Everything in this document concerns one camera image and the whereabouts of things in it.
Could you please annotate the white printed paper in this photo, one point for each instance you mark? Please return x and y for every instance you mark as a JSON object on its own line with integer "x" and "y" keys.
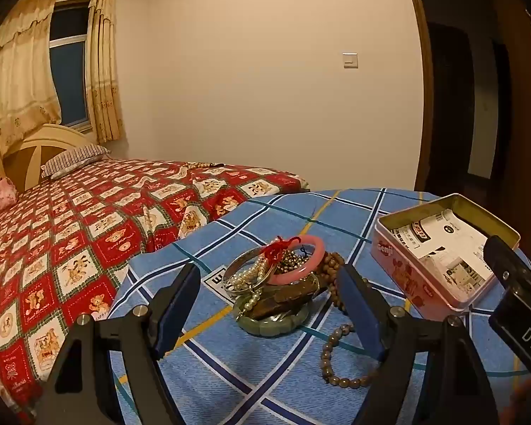
{"x": 442, "y": 239}

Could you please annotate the dark wooden door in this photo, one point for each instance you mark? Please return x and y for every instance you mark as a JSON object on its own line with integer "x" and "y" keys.
{"x": 513, "y": 119}

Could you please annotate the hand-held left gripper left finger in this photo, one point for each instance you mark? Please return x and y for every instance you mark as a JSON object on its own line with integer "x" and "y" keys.
{"x": 177, "y": 314}

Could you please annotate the wide cream curtain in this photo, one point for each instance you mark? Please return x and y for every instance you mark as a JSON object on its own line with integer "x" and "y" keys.
{"x": 22, "y": 75}

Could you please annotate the red printed bedspread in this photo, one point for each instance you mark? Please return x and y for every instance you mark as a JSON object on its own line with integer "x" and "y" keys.
{"x": 71, "y": 248}

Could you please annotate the narrow cream curtain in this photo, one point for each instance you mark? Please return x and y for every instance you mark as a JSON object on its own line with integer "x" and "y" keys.
{"x": 104, "y": 66}

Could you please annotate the silver bangle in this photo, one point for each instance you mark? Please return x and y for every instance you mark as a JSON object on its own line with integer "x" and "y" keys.
{"x": 236, "y": 260}

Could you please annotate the window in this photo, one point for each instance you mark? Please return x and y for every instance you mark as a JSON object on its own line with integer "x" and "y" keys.
{"x": 71, "y": 75}

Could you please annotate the pink tin box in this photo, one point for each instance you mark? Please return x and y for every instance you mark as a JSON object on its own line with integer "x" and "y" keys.
{"x": 407, "y": 274}

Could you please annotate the pink bangle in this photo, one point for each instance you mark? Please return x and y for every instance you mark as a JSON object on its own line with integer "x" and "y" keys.
{"x": 318, "y": 252}

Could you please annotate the blue plaid cloth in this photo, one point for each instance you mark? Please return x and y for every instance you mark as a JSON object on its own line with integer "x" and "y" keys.
{"x": 270, "y": 376}

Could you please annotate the white cloth label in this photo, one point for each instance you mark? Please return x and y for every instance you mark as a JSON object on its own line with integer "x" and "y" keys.
{"x": 214, "y": 283}

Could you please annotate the striped pillow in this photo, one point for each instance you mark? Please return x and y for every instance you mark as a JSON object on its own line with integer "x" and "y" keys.
{"x": 75, "y": 157}

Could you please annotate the cream wooden headboard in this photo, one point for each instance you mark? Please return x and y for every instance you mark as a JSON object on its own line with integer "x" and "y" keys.
{"x": 26, "y": 159}

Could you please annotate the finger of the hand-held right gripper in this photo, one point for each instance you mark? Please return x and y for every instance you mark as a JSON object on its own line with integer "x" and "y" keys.
{"x": 509, "y": 265}

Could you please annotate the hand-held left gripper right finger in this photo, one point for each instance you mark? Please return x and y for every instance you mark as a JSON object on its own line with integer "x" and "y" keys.
{"x": 358, "y": 314}

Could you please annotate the brown wooden door frame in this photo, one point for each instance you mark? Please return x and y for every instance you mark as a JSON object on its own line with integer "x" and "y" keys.
{"x": 422, "y": 75}

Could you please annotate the white wall switch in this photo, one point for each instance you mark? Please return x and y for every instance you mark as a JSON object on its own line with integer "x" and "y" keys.
{"x": 350, "y": 60}

